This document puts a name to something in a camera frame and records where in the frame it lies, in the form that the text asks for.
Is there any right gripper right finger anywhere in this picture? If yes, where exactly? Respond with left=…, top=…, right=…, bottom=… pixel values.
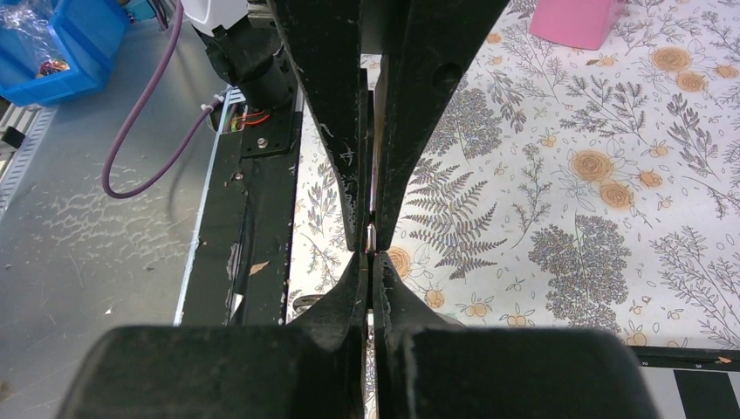
left=372, top=253, right=658, bottom=418

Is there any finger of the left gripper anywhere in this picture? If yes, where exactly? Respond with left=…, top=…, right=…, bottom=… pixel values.
left=269, top=0, right=361, bottom=251
left=373, top=1, right=507, bottom=251

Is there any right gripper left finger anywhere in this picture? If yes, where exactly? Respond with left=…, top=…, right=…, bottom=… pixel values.
left=58, top=254, right=368, bottom=418

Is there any keyring with coloured keys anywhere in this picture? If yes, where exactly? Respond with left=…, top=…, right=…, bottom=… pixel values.
left=366, top=211, right=377, bottom=254

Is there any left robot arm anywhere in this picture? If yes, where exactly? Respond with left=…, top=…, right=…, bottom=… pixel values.
left=180, top=1, right=507, bottom=251

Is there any pink box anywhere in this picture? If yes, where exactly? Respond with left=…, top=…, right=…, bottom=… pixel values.
left=529, top=0, right=626, bottom=51

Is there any floral table mat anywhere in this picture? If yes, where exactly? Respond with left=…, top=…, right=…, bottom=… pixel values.
left=285, top=0, right=740, bottom=351

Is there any black white chessboard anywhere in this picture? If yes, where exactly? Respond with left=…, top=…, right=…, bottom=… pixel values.
left=632, top=346, right=739, bottom=419

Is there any blue plastic bin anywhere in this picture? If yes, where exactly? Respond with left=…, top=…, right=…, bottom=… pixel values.
left=1, top=1, right=130, bottom=106

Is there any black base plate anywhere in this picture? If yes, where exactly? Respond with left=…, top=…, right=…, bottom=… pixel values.
left=173, top=90, right=304, bottom=326

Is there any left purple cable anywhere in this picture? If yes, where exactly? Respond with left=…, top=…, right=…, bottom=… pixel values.
left=101, top=0, right=227, bottom=201

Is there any white cable duct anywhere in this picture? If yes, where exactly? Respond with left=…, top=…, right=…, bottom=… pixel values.
left=1, top=105, right=58, bottom=216

